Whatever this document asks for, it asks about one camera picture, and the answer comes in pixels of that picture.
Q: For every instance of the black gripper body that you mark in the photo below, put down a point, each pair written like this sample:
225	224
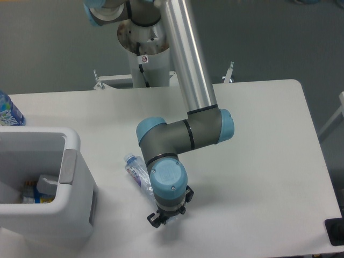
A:
171	211

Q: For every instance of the clear plastic water bottle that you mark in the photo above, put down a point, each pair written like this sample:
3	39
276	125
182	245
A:
138	172

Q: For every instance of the white paper wrapper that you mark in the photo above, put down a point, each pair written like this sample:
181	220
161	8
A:
47	184

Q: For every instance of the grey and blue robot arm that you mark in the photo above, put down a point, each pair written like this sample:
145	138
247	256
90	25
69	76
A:
206	124

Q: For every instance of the white plastic trash can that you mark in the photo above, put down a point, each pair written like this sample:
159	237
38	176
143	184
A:
27	153

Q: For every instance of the white stand foot right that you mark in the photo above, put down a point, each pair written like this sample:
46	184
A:
228	78

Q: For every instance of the white stand foot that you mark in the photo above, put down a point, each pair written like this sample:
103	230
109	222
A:
228	78
112	81

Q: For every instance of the blue yellow snack packet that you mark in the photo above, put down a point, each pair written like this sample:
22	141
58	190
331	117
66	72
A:
31	195

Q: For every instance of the white stand foot left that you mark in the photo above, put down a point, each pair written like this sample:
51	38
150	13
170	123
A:
112	81

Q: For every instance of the black clamp on table edge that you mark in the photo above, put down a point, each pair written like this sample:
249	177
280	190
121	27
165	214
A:
334	228

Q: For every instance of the blue labelled water bottle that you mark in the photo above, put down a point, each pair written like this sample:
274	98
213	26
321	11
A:
10	114

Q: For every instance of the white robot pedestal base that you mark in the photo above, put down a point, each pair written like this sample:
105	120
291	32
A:
148	53

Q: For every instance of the white metal frame at right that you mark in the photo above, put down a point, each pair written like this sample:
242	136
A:
333	122

